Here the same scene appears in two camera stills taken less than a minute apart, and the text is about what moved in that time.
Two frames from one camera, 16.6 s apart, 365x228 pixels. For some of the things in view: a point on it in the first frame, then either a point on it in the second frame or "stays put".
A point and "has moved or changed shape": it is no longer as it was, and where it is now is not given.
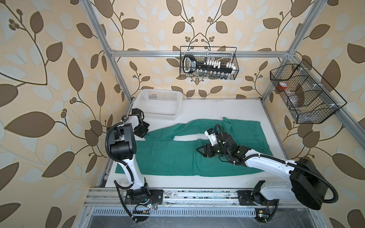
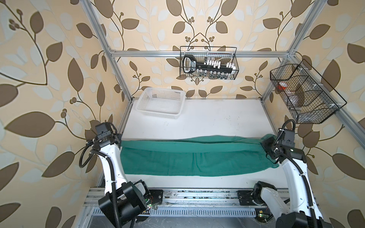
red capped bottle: (282, 85) stays put
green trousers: (158, 153) has moved or changed shape
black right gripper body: (215, 150) to (269, 144)
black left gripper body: (141, 130) to (117, 136)
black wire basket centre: (225, 56) stays put
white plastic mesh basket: (159, 104) stays put
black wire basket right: (308, 98) stays put
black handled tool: (190, 64) stays put
